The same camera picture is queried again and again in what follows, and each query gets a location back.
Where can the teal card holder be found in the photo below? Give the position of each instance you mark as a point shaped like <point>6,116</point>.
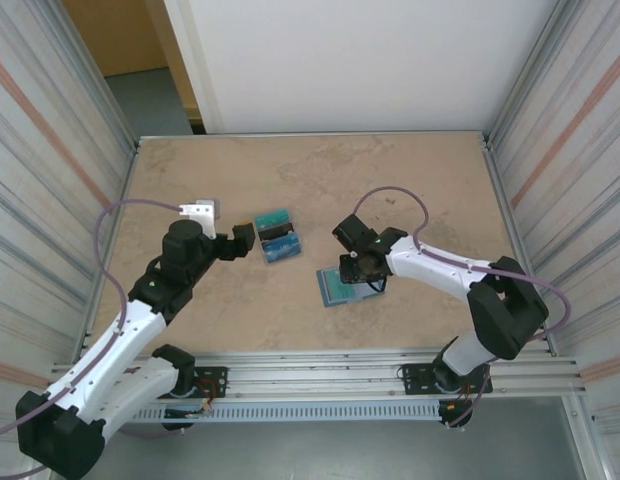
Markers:
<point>330,290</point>

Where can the clear plastic card box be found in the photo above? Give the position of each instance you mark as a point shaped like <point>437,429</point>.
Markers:
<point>297,257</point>

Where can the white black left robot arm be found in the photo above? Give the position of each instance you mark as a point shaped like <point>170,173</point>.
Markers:
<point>115,340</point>

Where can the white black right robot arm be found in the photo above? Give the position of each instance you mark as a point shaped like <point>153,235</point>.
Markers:
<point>440,270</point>

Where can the black card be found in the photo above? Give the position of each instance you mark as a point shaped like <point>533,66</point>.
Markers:
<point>275,232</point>

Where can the blue card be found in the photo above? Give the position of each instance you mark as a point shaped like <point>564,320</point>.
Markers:
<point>282,250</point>

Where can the translucent striped side panel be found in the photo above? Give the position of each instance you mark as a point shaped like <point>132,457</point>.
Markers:
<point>30,175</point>
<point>590,175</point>

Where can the brown wooden door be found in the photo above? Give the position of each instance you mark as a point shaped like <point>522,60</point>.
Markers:
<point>120,35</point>

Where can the aluminium table edge rail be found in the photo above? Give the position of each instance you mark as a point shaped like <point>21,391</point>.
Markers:
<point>315,135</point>
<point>510,220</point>
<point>121,200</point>

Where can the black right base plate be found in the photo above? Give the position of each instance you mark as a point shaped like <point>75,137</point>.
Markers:
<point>415,380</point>

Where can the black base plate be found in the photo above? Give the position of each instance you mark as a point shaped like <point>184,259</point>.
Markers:
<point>415,380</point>
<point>217,375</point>

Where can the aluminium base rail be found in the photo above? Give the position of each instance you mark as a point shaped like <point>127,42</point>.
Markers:
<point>315,372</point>

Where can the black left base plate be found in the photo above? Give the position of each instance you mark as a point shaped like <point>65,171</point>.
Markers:
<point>217,375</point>

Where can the white door frame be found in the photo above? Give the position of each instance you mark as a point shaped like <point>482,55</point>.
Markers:
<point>199,75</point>

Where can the aluminium frame post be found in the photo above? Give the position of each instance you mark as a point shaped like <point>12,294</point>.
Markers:
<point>529,75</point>

